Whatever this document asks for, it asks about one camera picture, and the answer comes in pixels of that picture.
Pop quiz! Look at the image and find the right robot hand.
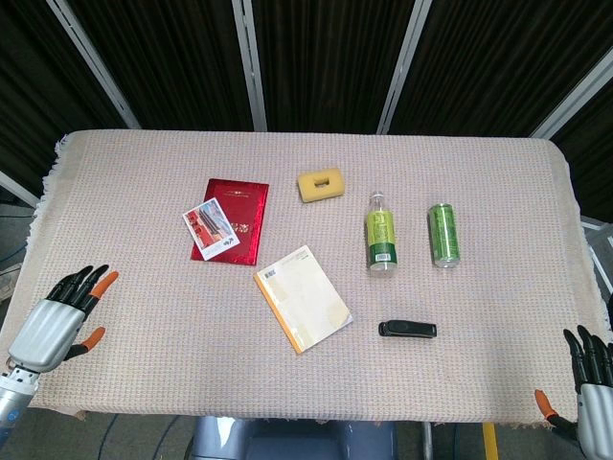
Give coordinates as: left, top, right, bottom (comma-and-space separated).
534, 325, 613, 460

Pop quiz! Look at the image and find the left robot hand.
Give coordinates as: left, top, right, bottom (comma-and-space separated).
6, 264, 120, 374

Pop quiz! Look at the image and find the black clip device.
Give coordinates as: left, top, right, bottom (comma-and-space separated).
377, 320, 438, 338

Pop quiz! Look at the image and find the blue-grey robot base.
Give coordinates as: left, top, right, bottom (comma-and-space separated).
190, 415, 398, 460

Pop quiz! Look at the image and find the cream book with orange spine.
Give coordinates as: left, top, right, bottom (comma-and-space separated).
253, 244, 354, 356

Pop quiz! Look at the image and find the beige woven tablecloth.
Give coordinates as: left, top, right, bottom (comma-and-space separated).
0, 128, 613, 430

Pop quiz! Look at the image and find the photo postcard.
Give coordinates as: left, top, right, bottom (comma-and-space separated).
182, 199, 240, 262

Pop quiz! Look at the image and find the green drink can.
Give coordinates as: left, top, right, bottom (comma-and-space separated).
426, 202, 462, 269

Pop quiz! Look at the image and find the red booklet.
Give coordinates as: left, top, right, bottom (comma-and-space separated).
190, 178, 270, 267

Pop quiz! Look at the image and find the clear bottle with green label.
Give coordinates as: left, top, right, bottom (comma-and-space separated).
366, 190, 399, 279

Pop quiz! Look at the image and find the yellow sponge with hole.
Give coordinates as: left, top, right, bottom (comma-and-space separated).
296, 166, 347, 204

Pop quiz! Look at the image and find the white metal frame post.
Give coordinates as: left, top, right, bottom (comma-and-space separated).
231, 0, 268, 132
46, 0, 142, 130
375, 0, 434, 135
530, 46, 613, 140

